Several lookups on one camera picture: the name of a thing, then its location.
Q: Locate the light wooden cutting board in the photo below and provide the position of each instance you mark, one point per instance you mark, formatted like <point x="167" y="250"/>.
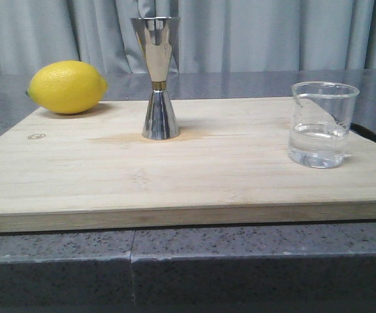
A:
<point x="228" y="165"/>

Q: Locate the grey curtain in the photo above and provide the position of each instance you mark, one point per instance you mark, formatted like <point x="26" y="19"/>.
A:
<point x="213" y="36"/>

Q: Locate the clear glass beaker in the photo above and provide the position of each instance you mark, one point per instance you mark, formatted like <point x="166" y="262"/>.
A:
<point x="320" y="123"/>

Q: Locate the yellow lemon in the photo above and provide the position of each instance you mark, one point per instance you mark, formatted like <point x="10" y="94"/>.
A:
<point x="67" y="87"/>

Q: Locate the steel double jigger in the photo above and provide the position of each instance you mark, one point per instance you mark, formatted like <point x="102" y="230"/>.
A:
<point x="156" y="37"/>

